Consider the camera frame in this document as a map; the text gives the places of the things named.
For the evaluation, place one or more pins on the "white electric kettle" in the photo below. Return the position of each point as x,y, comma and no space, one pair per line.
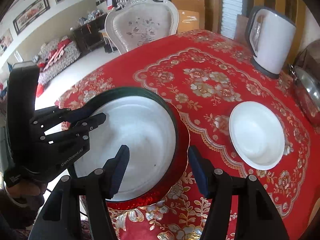
269,35

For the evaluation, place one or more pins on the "person's left hand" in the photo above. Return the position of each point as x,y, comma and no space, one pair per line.
26,189

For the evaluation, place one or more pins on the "large red wedding plate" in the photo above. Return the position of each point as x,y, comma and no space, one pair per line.
174,173

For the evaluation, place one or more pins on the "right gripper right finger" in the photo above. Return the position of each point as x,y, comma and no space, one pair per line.
258,218

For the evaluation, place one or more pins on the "white ornate chair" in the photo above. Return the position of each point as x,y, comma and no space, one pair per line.
133,23

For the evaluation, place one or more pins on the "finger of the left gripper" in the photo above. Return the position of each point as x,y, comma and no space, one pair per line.
81,128
46,118

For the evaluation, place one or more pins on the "floral sofa with red cushions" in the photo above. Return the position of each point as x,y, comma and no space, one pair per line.
54,57

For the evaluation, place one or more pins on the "red floral tablecloth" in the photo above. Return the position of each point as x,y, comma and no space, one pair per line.
205,75

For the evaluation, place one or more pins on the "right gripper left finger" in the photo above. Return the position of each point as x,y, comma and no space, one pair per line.
60,215

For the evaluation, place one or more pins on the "white ceramic bowl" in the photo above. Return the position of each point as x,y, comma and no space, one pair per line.
257,135

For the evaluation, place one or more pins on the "green plastic bowl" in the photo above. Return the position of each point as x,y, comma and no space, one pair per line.
141,120

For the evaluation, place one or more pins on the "dark wooden sideboard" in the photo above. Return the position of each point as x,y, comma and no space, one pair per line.
88,36

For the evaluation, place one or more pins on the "small white side table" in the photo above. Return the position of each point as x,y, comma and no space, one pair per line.
109,47

